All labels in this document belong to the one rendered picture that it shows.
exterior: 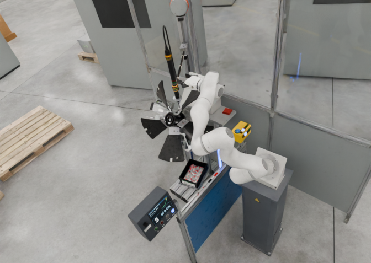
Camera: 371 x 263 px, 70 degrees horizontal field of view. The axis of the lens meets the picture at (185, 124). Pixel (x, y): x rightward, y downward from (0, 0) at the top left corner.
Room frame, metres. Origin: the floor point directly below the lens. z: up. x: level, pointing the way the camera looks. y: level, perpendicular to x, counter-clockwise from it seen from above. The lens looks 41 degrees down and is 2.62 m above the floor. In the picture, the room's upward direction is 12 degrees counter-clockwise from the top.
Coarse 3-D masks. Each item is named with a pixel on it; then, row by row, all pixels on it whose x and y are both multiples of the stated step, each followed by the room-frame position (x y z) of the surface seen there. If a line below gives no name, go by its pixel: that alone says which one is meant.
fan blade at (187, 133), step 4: (188, 124) 1.62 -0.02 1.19; (192, 124) 1.61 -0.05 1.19; (184, 128) 1.58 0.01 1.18; (188, 128) 1.57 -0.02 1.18; (192, 128) 1.56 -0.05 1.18; (208, 128) 1.52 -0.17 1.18; (212, 128) 1.51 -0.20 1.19; (184, 132) 1.55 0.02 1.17; (188, 132) 1.54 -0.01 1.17; (192, 132) 1.53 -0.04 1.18; (204, 132) 1.50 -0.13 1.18; (188, 136) 1.51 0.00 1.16; (192, 136) 1.50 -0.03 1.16
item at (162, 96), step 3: (162, 81) 1.95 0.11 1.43; (159, 84) 1.99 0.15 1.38; (162, 84) 1.93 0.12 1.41; (159, 87) 1.98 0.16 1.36; (162, 87) 1.92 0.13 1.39; (159, 90) 1.98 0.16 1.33; (162, 90) 1.91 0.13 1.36; (156, 93) 2.04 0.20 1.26; (159, 93) 1.98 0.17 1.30; (162, 93) 1.91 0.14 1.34; (159, 96) 2.00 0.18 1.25; (162, 96) 1.91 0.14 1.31; (165, 96) 1.85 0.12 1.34; (162, 99) 1.93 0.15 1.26; (165, 99) 1.85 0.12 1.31; (165, 102) 1.86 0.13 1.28
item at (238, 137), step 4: (240, 124) 1.61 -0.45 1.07; (244, 124) 1.60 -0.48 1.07; (236, 128) 1.57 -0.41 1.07; (240, 128) 1.56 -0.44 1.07; (248, 128) 1.56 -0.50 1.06; (244, 132) 1.51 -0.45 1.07; (248, 132) 1.56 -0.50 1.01; (236, 136) 1.51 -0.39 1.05; (240, 136) 1.48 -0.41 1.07; (236, 140) 1.51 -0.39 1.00; (240, 140) 1.48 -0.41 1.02
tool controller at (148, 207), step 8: (152, 192) 1.00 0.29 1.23; (160, 192) 0.98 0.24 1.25; (144, 200) 0.96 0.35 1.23; (152, 200) 0.94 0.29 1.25; (160, 200) 0.93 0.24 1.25; (168, 200) 0.95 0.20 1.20; (136, 208) 0.91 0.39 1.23; (144, 208) 0.90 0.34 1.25; (152, 208) 0.88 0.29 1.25; (160, 208) 0.90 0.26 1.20; (168, 208) 0.92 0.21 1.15; (176, 208) 0.94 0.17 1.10; (128, 216) 0.88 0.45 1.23; (136, 216) 0.86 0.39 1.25; (144, 216) 0.84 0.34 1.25; (152, 216) 0.86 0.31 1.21; (160, 216) 0.87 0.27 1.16; (136, 224) 0.82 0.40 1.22; (144, 224) 0.81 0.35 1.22; (152, 224) 0.83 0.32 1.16; (160, 224) 0.85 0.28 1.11; (144, 232) 0.79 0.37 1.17; (152, 232) 0.81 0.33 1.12
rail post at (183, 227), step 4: (180, 224) 1.01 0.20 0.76; (184, 224) 1.02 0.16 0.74; (180, 228) 1.03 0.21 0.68; (184, 228) 1.02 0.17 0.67; (184, 232) 1.00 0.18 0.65; (188, 232) 1.03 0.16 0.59; (184, 236) 1.01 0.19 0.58; (188, 236) 1.02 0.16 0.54; (184, 240) 1.03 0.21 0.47; (188, 240) 1.01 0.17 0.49; (188, 244) 1.00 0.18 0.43; (192, 244) 1.03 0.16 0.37; (188, 248) 1.01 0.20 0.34; (192, 248) 1.02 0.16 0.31; (188, 252) 1.03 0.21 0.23; (192, 252) 1.01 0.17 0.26; (192, 256) 1.00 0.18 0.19; (196, 256) 1.03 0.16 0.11; (192, 260) 1.02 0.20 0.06; (196, 260) 1.02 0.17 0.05
